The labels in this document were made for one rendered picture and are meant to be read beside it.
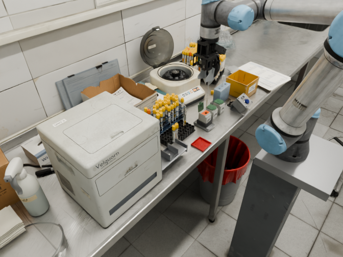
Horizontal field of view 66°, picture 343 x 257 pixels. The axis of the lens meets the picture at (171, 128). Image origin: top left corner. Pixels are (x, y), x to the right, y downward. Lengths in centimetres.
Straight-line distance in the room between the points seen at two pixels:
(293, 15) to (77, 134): 75
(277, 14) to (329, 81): 31
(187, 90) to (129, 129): 69
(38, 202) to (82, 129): 31
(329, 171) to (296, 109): 39
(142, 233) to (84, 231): 100
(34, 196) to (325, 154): 109
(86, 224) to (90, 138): 32
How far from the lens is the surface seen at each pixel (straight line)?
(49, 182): 115
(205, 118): 125
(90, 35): 139
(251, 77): 159
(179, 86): 140
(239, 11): 93
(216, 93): 140
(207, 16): 101
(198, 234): 193
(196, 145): 119
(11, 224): 105
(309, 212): 224
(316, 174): 115
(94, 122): 87
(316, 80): 81
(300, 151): 114
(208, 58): 104
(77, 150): 79
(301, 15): 95
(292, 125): 91
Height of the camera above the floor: 169
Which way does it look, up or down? 39 degrees down
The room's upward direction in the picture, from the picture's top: 1 degrees counter-clockwise
